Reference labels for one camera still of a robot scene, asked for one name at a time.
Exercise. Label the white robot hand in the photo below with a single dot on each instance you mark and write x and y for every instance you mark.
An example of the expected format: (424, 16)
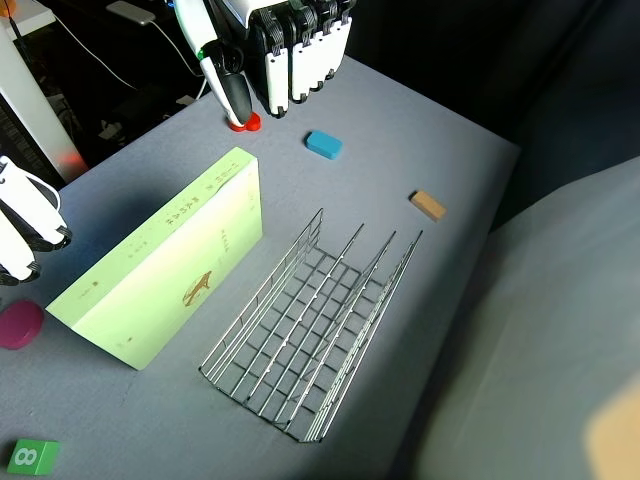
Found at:
(305, 60)
(20, 210)

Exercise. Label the light green thick book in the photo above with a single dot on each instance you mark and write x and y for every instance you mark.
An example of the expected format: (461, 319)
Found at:
(165, 280)

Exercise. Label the red heart block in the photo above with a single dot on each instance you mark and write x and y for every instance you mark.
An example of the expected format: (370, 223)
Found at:
(254, 122)

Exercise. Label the blue rounded block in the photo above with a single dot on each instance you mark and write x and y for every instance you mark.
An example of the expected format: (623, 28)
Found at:
(323, 144)

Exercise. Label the magenta round block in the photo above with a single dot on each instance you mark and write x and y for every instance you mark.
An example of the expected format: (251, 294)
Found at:
(19, 325)

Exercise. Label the small white adapter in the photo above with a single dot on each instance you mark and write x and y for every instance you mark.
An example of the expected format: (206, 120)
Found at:
(185, 100)

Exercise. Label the flat silver device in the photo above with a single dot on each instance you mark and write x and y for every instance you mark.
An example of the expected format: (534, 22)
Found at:
(130, 12)

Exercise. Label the tan wooden block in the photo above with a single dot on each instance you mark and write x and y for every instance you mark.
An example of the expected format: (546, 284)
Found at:
(428, 205)

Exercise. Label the white desk top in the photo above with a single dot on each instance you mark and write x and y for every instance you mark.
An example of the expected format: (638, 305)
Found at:
(25, 15)

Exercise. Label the green block with number eight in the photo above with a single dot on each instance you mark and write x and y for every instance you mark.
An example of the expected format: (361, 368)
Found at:
(32, 456)

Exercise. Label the grey table cloth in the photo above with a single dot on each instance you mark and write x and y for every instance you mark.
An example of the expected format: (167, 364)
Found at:
(150, 425)

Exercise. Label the grey fabric cover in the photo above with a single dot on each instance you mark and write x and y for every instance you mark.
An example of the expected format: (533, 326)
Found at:
(540, 300)

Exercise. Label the blurred tan object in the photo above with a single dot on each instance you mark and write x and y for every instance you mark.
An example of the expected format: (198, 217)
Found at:
(615, 440)

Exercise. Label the white post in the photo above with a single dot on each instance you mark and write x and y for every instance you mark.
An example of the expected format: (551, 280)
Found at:
(40, 110)

